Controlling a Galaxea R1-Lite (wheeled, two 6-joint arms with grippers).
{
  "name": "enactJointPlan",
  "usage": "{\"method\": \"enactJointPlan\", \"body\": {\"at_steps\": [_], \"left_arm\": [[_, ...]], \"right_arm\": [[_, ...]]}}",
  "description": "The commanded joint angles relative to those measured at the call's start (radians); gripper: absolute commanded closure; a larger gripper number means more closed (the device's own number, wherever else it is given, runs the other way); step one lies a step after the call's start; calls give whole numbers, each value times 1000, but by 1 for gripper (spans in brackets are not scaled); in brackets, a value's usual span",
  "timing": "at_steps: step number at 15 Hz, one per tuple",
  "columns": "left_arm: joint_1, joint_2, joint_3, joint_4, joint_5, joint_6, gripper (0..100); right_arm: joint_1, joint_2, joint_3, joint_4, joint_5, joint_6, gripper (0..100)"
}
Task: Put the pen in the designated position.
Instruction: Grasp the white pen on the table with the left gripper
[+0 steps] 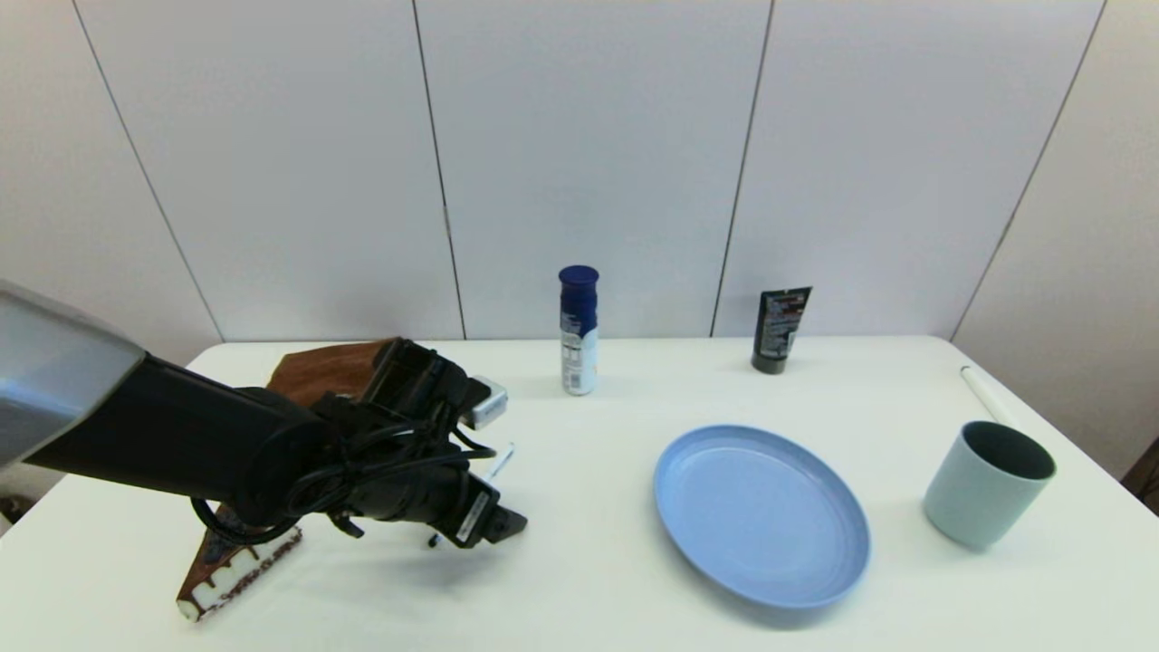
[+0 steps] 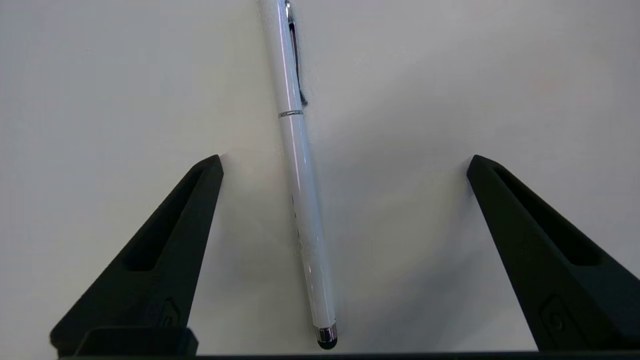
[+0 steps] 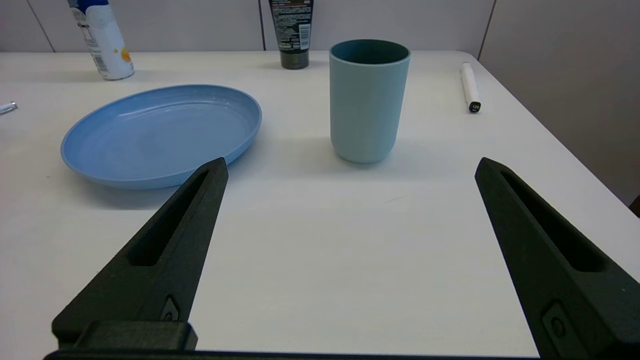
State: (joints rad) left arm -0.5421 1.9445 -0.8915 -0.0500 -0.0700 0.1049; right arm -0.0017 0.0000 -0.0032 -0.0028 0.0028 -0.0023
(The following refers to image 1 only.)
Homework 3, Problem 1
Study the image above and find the brown folded cloth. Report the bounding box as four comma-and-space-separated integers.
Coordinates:
268, 339, 400, 408

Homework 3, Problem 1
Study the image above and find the chocolate blueberry cake slice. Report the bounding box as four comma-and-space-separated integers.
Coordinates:
176, 507, 303, 623

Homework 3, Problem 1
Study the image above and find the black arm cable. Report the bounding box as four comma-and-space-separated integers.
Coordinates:
188, 418, 498, 548

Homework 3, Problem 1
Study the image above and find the white rod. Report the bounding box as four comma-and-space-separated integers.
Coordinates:
961, 365, 1011, 425

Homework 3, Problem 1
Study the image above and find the white pen with dark tip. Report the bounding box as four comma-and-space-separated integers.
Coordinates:
428, 442, 516, 550

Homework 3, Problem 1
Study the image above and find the blue and white spray can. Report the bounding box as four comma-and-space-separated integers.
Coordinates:
559, 264, 601, 397

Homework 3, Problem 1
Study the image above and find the light blue plate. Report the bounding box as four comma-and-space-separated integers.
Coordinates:
654, 424, 873, 609

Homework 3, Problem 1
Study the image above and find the black squeeze tube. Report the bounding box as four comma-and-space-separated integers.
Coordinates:
752, 286, 814, 375

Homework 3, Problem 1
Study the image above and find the pale green cup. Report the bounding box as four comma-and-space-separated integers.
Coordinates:
924, 420, 1058, 551

